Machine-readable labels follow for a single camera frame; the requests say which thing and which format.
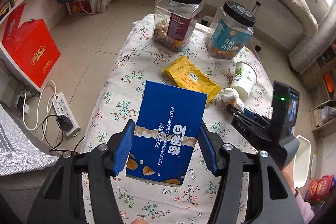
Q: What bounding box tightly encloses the teal label nut jar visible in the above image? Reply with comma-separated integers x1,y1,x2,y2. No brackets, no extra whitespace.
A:
206,1,256,59

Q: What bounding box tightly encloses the white tissue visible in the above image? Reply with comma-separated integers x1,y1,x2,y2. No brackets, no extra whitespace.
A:
219,88,245,112

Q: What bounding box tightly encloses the orange box under desk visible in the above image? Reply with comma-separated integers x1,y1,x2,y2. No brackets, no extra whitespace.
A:
323,72,335,94

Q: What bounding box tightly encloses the blue biscuit box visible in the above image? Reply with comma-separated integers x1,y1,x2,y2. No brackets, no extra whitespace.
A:
126,81,207,186

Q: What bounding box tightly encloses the wooden desk with shelves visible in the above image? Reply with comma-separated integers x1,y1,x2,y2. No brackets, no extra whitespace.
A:
302,43,335,138

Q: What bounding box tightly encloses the red gift box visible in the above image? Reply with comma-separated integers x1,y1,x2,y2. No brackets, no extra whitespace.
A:
2,4,60,88

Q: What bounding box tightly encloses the purple label nut jar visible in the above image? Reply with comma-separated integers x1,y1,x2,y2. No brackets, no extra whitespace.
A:
153,0,204,52

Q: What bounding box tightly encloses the black power adapter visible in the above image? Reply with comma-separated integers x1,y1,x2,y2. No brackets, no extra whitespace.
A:
56,115,74,132

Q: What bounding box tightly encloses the yellow snack packet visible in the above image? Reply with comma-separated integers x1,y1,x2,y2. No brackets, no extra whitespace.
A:
163,56,221,106

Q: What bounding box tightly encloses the grey office chair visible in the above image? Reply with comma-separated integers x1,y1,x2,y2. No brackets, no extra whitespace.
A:
205,0,311,51

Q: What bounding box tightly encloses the white power strip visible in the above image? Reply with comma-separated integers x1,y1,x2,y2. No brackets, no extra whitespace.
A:
52,92,81,137

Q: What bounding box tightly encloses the white trash bin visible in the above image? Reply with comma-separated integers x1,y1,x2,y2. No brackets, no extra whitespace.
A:
293,135,311,188

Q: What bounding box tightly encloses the leaf pattern paper cup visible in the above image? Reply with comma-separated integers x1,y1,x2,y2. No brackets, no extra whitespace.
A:
230,61,257,101

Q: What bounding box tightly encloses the person's right hand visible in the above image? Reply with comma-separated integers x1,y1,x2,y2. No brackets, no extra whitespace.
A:
281,160,296,194

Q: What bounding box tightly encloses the bathroom scale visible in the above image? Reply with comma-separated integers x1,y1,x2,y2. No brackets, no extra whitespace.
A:
310,153,318,180

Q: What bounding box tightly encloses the red toy drum bag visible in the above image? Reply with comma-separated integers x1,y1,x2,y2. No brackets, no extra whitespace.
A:
305,175,335,202

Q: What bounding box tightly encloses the floral tablecloth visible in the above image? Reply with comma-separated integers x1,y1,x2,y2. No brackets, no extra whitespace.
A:
83,15,273,223

